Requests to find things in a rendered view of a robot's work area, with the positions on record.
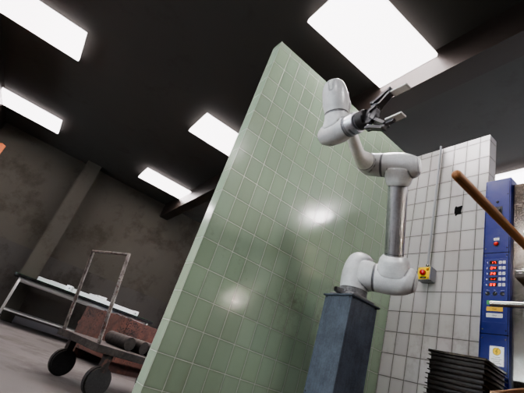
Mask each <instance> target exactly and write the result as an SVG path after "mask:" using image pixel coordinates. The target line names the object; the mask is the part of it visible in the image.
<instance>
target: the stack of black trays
mask: <svg viewBox="0 0 524 393"><path fill-rule="evenodd" d="M428 351H429V352H431V354H430V353H428V354H429V355H431V359H430V358H427V359H429V361H430V362H429V363H427V364H429V368H427V369H428V370H430V372H429V373H427V372H425V373H426V374H428V377H425V378H426V379H427V382H425V383H427V388H426V389H427V392H423V393H490V391H493V390H495V391H497V390H504V388H506V387H505V383H506V384H507V382H506V381H505V378H507V377H505V376H504V375H507V373H506V372H504V371H503V370H502V369H501V368H499V367H498V366H496V365H495V364H493V363H492V362H491V361H490V360H488V359H486V358H481V357H476V356H468V355H463V354H458V353H453V352H445V351H440V350H435V349H428ZM424 388H425V387H424Z"/></svg>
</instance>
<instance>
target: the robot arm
mask: <svg viewBox="0 0 524 393"><path fill-rule="evenodd" d="M410 89H411V86H410V85H408V84H407V83H404V84H402V85H401V86H399V87H396V88H395V89H392V88H391V87H389V88H388V89H386V90H385V91H384V92H383V93H382V94H380V95H379V96H378V97H377V98H376V99H375V100H373V101H371V102H370V104H371V107H370V108H369V109H363V110H361V111H359V112H353V113H351V112H350V108H351V101H350V98H349V92H348V91H347V87H346V85H345V83H344V82H343V80H340V79H338V78H334V79H331V80H329V81H327V82H326V83H325V85H324V89H323V93H322V100H323V109H324V124H323V126H321V128H320V130H319V132H318V134H317V138H318V140H319V141H320V143H321V144H323V145H325V146H329V147H331V146H334V145H338V144H340V143H344V142H345V141H348V144H349V149H350V151H351V153H352V156H353V158H354V160H355V163H356V166H357V168H358V169H359V170H360V171H361V172H362V173H363V174H364V175H368V176H376V177H384V178H385V182H386V184H387V186H388V202H387V216H386V231H385V245H384V254H383V255H382V256H381V257H380V259H379V261H378V264H376V263H374V261H373V259H372V258H371V257H370V256H369V255H367V254H365V253H361V252H356V253H353V254H351V255H350V256H349V258H348V259H347V261H346V262H345V265H344V267H343V270H342V276H341V281H340V286H339V287H338V286H335V287H334V291H336V292H330V293H352V294H354V295H356V296H358V297H360V298H361V299H364V300H366V301H367V302H369V303H372V302H371V301H369V300H367V293H368V292H379V293H383V294H387V295H392V296H406V295H409V294H411V293H414V292H415V291H416V287H417V283H418V274H417V273H416V271H415V270H414V269H413V268H410V266H409V260H408V259H407V258H406V256H404V250H405V223H406V213H407V199H408V186H410V185H411V183H412V180H413V179H415V178H417V177H418V176H420V174H421V172H422V163H421V159H420V158H418V157H417V156H415V155H412V154H407V153H399V152H390V153H378V154H373V153H372V154H371V153H369V152H367V151H365V150H364V149H363V146H362V144H361V142H360V139H359V135H358V134H360V133H362V132H363V131H364V130H366V131H367V132H370V131H381V132H385V131H386V130H387V129H386V128H390V126H389V125H391V124H393V123H395V122H397V121H398V120H401V119H404V118H406V115H405V114H404V113H403V112H398V113H396V114H394V115H391V116H389V117H387V118H385V119H384V120H385V121H384V120H382V119H379V117H380V113H381V110H382V109H383V107H384V106H385V105H386V104H387V103H388V101H389V100H390V99H391V98H392V97H393V96H397V95H399V94H401V93H403V92H405V91H407V90H410ZM376 107H379V109H378V108H376ZM374 122H375V123H377V124H380V125H372V124H373V123H374ZM372 304H373V305H374V303H372Z"/></svg>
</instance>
